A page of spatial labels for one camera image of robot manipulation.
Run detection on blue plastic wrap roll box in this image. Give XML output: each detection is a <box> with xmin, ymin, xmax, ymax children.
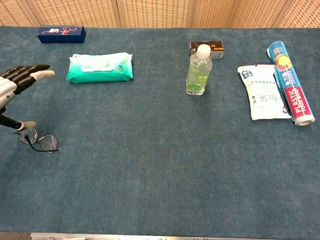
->
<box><xmin>266</xmin><ymin>41</ymin><xmax>316</xmax><ymax>127</ymax></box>

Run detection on dark blue printed box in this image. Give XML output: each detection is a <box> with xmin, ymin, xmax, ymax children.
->
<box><xmin>36</xmin><ymin>25</ymin><xmax>87</xmax><ymax>44</ymax></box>

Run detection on wicker folding screen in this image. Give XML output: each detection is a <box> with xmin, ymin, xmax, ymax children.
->
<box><xmin>0</xmin><ymin>0</ymin><xmax>320</xmax><ymax>29</ymax></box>

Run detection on black box gold print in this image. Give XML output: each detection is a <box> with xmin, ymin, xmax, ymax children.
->
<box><xmin>188</xmin><ymin>40</ymin><xmax>225</xmax><ymax>60</ymax></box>

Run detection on teal felt table cloth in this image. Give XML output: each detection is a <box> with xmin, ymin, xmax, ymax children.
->
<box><xmin>0</xmin><ymin>25</ymin><xmax>320</xmax><ymax>237</ymax></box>

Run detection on white plastic refill bag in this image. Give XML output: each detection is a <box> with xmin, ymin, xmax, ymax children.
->
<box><xmin>237</xmin><ymin>63</ymin><xmax>293</xmax><ymax>121</ymax></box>

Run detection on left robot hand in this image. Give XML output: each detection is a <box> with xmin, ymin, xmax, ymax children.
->
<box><xmin>0</xmin><ymin>64</ymin><xmax>56</xmax><ymax>131</ymax></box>

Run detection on clear water bottle green label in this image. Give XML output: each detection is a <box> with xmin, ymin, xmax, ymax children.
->
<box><xmin>185</xmin><ymin>44</ymin><xmax>213</xmax><ymax>96</ymax></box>

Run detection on aluminium table edge rail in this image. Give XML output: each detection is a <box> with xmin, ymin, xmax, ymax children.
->
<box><xmin>29</xmin><ymin>232</ymin><xmax>181</xmax><ymax>240</ymax></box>

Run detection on black-framed eyeglasses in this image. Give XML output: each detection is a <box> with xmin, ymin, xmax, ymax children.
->
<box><xmin>12</xmin><ymin>126</ymin><xmax>59</xmax><ymax>153</ymax></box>

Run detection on green wet wipes pack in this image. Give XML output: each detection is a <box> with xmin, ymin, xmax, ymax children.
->
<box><xmin>65</xmin><ymin>51</ymin><xmax>135</xmax><ymax>85</ymax></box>

